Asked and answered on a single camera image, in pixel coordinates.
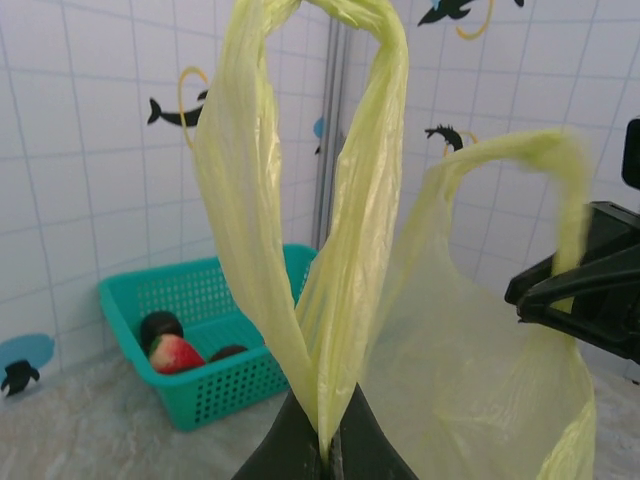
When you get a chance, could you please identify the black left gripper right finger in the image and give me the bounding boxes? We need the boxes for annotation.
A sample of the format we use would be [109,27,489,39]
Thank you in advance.
[332,382,422,480]

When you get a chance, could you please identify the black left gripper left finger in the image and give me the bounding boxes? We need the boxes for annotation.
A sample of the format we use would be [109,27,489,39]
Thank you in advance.
[229,392,330,480]

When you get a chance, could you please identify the teal plastic mesh basket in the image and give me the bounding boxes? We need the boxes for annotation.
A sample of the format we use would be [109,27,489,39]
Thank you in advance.
[98,243,321,431]

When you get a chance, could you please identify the yellow plastic bag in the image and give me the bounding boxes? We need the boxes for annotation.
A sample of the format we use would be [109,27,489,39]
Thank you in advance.
[192,0,599,480]

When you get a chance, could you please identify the dark fake mangosteen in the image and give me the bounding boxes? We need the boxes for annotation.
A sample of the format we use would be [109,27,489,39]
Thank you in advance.
[140,310,184,351]
[208,344,250,364]

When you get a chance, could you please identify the red fake strawberry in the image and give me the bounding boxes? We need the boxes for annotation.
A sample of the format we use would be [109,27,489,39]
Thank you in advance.
[148,333,206,375]

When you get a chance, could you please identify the penguin blue circle sticker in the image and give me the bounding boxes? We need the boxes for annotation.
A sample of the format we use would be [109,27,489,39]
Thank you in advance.
[0,333,56,399]

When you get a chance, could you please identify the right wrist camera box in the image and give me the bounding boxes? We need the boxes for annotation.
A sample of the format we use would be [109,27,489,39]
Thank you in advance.
[621,118,640,189]

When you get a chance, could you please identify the spiky dolphin ring sticker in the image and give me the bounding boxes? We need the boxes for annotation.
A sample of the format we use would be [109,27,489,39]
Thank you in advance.
[423,123,480,157]

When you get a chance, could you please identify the dolphin ring sticker with blue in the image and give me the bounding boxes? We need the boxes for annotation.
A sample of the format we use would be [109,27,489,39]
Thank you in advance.
[416,0,496,42]

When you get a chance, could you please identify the aluminium corner post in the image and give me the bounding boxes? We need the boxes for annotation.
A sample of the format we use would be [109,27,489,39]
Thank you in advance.
[312,22,354,251]

